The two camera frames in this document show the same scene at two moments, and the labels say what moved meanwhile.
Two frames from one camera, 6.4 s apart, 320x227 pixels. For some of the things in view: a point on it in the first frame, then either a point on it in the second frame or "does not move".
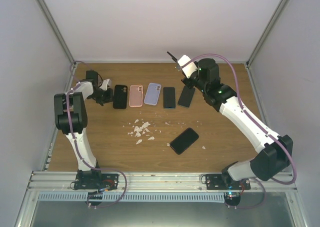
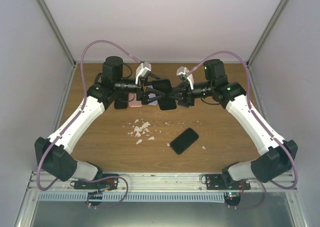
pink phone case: x=136 y=95 does not move
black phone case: x=120 y=97 does not move
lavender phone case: x=152 y=94 does not move
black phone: x=172 y=56 -> x=165 y=103
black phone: x=184 y=141 does not move
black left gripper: x=109 y=99 -> x=143 y=96
